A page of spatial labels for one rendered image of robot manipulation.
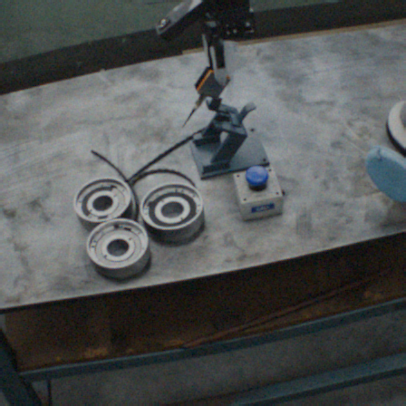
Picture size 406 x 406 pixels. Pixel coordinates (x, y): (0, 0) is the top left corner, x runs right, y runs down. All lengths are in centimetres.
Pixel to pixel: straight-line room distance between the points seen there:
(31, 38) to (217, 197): 176
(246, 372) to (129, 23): 150
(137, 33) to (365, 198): 182
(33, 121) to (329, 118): 61
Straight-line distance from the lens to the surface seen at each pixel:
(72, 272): 140
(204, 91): 141
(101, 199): 147
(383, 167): 125
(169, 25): 132
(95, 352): 159
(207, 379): 216
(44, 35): 309
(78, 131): 164
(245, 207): 139
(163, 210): 143
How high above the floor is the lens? 187
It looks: 47 degrees down
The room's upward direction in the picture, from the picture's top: 8 degrees counter-clockwise
